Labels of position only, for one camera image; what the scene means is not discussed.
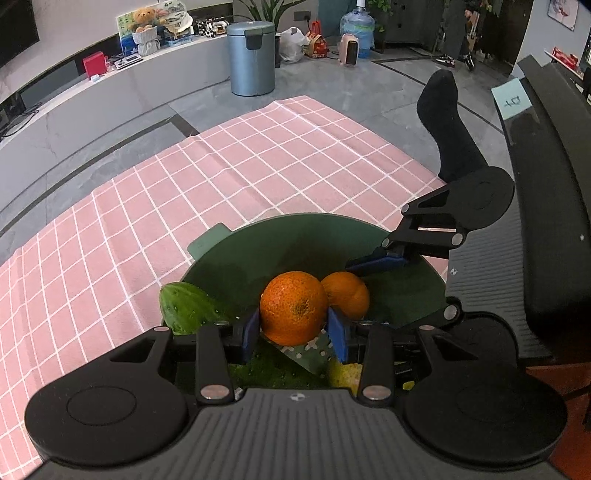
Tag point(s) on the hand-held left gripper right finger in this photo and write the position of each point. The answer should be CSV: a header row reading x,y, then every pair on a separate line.
x,y
337,337

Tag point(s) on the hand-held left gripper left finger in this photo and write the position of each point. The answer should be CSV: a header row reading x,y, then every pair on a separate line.
x,y
252,331

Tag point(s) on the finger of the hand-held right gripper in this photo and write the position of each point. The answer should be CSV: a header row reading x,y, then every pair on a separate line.
x,y
375,263
446,314

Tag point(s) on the small orange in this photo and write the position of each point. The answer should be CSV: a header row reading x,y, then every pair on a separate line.
x,y
351,293

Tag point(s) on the large orange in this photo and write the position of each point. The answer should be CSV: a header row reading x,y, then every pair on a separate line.
x,y
293,308

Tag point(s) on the green bowl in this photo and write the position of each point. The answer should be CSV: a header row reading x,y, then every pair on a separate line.
x,y
286,244

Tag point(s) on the green dotted packet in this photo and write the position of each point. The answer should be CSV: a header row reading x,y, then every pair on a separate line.
x,y
310,353

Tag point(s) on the yellow fruit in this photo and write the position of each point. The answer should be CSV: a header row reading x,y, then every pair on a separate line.
x,y
345,374

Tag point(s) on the green cucumber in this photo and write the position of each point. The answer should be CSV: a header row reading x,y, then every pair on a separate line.
x,y
187,307

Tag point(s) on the light blue paper note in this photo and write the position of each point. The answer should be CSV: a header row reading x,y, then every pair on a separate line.
x,y
508,100

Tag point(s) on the person's leg in black sock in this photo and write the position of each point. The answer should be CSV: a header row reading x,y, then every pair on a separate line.
x,y
445,124

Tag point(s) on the pink checked tablecloth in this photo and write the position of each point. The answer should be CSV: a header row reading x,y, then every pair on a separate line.
x,y
184,184

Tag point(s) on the red flat box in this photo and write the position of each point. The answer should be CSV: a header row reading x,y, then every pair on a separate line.
x,y
565,57

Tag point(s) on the pink space heater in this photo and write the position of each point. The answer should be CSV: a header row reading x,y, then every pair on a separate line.
x,y
349,50

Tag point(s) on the red gift bag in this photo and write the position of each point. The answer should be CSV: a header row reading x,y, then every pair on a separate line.
x,y
316,42

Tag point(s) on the white plastic bag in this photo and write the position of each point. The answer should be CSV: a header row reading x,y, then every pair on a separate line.
x,y
292,45

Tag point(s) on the blue water bottle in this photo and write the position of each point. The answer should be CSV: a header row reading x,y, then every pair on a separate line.
x,y
358,27

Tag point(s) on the grey-blue trash can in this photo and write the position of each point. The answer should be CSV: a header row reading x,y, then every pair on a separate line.
x,y
251,60

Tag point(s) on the dark cabinet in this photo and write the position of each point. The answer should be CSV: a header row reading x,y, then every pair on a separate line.
x,y
411,21

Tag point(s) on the green potted plant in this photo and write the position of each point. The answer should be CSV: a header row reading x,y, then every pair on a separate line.
x,y
265,10

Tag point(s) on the grey low cabinet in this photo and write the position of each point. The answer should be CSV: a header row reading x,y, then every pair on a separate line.
x,y
92,106

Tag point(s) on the white knitted basket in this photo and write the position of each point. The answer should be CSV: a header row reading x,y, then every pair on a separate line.
x,y
146,44

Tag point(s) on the black television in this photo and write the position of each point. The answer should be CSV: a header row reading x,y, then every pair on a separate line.
x,y
16,27

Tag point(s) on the wall poster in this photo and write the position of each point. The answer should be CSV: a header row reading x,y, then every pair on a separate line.
x,y
562,13

